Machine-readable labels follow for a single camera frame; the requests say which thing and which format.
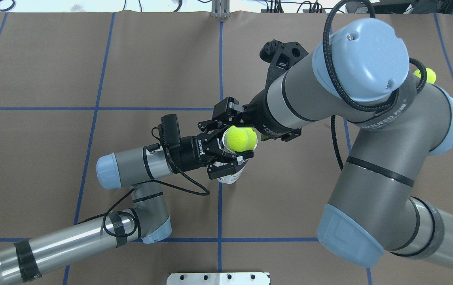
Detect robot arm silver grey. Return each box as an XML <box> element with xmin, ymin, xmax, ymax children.
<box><xmin>0</xmin><ymin>110</ymin><xmax>221</xmax><ymax>285</ymax></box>
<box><xmin>212</xmin><ymin>14</ymin><xmax>453</xmax><ymax>269</ymax></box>

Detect white blue tennis ball can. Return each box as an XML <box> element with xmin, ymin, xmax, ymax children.
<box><xmin>216</xmin><ymin>127</ymin><xmax>259</xmax><ymax>184</ymax></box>

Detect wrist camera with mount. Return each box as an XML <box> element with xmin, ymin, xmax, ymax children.
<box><xmin>259</xmin><ymin>39</ymin><xmax>309</xmax><ymax>82</ymax></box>
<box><xmin>158</xmin><ymin>114</ymin><xmax>182</xmax><ymax>152</ymax></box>

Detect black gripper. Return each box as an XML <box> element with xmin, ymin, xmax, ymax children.
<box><xmin>214</xmin><ymin>89</ymin><xmax>301</xmax><ymax>141</ymax></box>
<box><xmin>171</xmin><ymin>120</ymin><xmax>254</xmax><ymax>180</ymax></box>

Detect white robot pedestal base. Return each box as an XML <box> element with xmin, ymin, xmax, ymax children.
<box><xmin>166</xmin><ymin>272</ymin><xmax>271</xmax><ymax>285</ymax></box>

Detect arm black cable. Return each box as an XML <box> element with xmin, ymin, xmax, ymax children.
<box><xmin>76</xmin><ymin>126</ymin><xmax>211</xmax><ymax>248</ymax></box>
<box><xmin>323</xmin><ymin>0</ymin><xmax>428</xmax><ymax>171</ymax></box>

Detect yellow tennis ball with lettering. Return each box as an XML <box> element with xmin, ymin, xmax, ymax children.
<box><xmin>222</xmin><ymin>126</ymin><xmax>258</xmax><ymax>153</ymax></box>

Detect aluminium frame post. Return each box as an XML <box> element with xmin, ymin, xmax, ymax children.
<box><xmin>210</xmin><ymin>0</ymin><xmax>231</xmax><ymax>20</ymax></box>

